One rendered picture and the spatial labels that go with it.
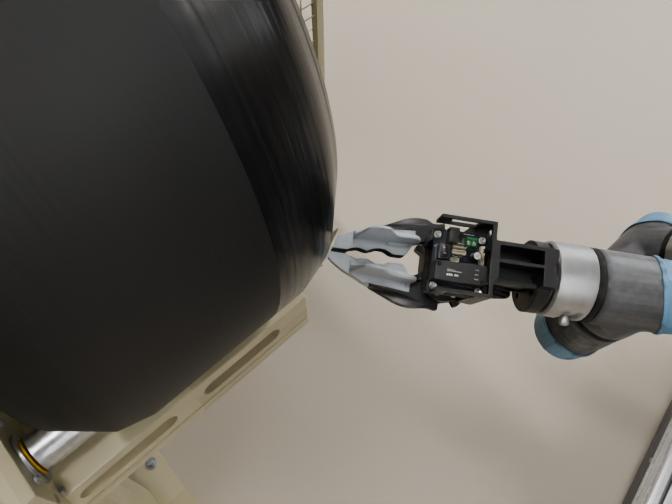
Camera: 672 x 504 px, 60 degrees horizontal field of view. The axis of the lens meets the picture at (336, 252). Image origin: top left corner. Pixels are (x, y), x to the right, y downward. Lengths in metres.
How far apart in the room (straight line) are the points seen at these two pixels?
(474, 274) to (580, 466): 1.18
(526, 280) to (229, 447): 1.14
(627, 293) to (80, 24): 0.50
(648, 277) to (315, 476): 1.10
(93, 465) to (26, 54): 0.51
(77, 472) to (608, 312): 0.57
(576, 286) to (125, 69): 0.43
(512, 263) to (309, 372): 1.13
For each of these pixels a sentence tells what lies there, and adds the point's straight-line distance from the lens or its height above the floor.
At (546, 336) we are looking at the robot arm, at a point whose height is 0.89.
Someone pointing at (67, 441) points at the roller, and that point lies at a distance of 0.68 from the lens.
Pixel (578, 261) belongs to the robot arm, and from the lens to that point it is 0.59.
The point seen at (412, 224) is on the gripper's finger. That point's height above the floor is 1.04.
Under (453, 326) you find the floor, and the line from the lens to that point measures 1.70.
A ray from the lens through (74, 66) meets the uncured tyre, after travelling 0.30.
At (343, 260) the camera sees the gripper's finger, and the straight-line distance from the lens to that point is 0.57.
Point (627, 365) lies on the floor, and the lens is 1.81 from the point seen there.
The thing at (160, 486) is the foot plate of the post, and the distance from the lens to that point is 1.59.
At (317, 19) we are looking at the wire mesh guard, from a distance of 1.29.
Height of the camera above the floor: 1.52
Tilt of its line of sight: 59 degrees down
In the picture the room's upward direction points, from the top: straight up
